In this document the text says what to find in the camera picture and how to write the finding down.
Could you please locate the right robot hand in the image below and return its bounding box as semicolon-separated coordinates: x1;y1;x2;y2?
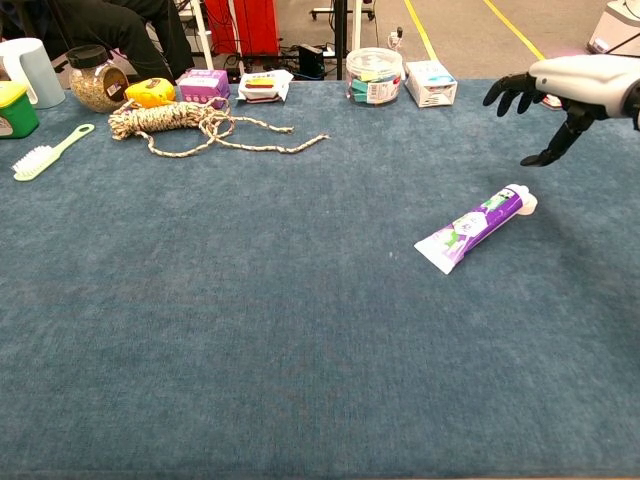
482;53;640;168

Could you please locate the purple white toothpaste tube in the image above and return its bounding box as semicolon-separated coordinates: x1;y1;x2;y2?
413;184;539;276

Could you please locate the white machine housing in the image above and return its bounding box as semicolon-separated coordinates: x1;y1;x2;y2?
585;0;640;57

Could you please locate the white blue carton box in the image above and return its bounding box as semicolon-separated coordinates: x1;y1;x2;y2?
403;60;459;109

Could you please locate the clear jar with white lid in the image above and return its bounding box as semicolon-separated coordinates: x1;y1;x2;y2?
345;47;404;106

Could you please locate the black tripod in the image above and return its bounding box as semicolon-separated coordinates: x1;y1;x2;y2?
334;0;350;80

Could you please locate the black adapter box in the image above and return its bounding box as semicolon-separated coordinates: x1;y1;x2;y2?
298;43;326;79

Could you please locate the white red snack packet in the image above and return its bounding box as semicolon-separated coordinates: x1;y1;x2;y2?
236;69;295;105

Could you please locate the red cabinet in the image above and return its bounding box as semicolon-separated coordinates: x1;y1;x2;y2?
203;0;281;57

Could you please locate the purple carton box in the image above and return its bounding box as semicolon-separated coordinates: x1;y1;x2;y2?
177;68;232;104

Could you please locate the blue table mat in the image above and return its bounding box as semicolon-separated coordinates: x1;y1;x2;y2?
0;77;640;479

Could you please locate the yellow tape measure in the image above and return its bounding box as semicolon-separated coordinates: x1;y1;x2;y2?
124;77;177;109

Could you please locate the seated person in black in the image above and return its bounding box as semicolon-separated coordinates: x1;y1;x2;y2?
0;0;195;85

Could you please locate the grain jar with black lid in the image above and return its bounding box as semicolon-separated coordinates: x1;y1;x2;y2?
66;44;130;114

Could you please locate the light green brush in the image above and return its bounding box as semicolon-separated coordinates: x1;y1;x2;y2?
11;123;96;182

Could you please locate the white light-blue pitcher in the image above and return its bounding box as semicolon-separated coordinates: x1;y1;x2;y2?
0;37;67;110

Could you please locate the green box with yellow lid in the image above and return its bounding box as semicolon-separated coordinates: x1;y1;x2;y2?
0;80;40;140

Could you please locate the braided rope bundle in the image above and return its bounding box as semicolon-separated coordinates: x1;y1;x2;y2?
108;96;331;159

